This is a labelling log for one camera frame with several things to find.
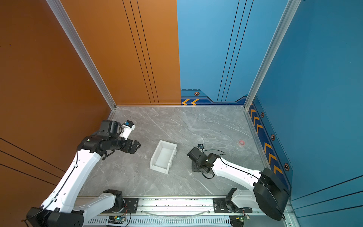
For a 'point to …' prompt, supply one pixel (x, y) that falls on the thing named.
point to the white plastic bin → (161, 160)
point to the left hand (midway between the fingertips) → (133, 140)
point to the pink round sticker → (242, 142)
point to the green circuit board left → (119, 218)
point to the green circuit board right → (243, 218)
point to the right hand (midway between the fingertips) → (195, 166)
